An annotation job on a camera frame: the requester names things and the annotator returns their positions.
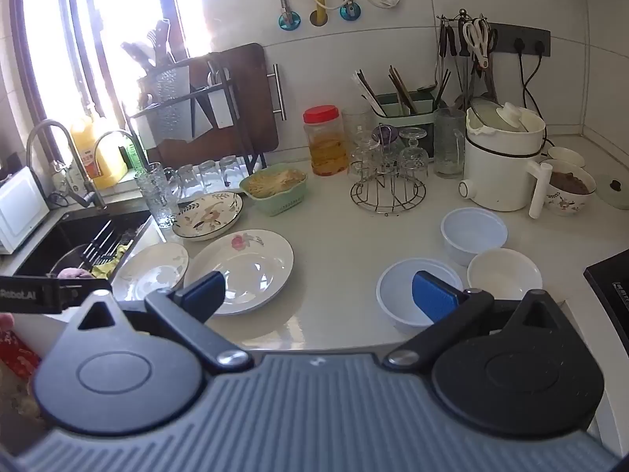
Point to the green plastic basket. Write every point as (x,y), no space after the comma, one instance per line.
(275,204)

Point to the clear stemmed glass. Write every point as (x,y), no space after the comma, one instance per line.
(413,157)

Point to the tall textured glass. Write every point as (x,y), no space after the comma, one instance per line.
(448,142)

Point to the short textured drinking glass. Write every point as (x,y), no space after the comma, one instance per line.
(157,196)

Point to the black wall socket strip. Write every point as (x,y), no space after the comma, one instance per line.
(526,39)

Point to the pale blue bowl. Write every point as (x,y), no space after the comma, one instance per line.
(474,233)
(395,295)

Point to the clear drinking glass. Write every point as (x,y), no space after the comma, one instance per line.
(232,172)
(212,177)
(190,182)

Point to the curved metal faucet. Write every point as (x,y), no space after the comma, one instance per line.
(46,127)

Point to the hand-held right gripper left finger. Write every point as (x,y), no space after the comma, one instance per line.
(204,292)

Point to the green chopstick holder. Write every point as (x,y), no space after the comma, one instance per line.
(403,123)

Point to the orange liquid bottle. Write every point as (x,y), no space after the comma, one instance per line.
(98,157)

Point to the printed ceramic bowl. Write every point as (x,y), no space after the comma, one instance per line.
(565,199)

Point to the black induction cooktop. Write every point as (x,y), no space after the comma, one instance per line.
(612,295)

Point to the white electric cooking pot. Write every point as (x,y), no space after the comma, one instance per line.
(496,172)

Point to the bundle of chopsticks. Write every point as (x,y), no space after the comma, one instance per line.
(398,88)

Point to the purple round object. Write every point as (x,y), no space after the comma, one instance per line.
(382,133)

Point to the white plate pink flower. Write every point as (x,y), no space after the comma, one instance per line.
(245,265)

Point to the small metal faucet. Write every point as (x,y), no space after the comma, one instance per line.
(118,133)

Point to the bundle of metal cutlery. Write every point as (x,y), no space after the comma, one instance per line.
(98,243)

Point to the green bottle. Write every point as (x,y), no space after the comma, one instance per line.
(131,155)

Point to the red lid plastic jar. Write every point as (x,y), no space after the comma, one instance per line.
(325,147)

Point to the teal pipe flange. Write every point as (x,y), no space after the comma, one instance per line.
(289,20)
(350,11)

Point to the small white bowl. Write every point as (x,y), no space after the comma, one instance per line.
(565,156)

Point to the clear rack glass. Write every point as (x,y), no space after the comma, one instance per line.
(364,157)

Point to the yellow cloth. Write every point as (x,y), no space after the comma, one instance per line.
(110,263)

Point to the white plate grey leaf print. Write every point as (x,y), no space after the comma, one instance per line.
(147,270)

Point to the squirrel print plate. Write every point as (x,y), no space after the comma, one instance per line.
(206,214)

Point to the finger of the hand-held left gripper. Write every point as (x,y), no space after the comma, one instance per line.
(83,291)

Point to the red patterned cloth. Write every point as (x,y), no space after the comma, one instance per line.
(17,354)

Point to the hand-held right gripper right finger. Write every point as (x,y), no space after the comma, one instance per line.
(432,297)

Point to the wooden cutting board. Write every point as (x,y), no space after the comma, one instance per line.
(253,98)

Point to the glass pot lid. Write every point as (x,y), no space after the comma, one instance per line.
(614,191)

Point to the window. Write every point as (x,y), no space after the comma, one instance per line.
(54,34)

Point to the white appliance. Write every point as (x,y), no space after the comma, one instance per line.
(19,211)

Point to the black sink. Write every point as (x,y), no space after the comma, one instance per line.
(64,241)

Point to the black knife rack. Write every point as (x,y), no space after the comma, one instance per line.
(169,93)

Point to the metal hanging utensil rack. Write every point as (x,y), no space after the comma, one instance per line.
(462,15)

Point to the pale dried noodles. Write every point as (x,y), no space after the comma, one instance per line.
(275,182)

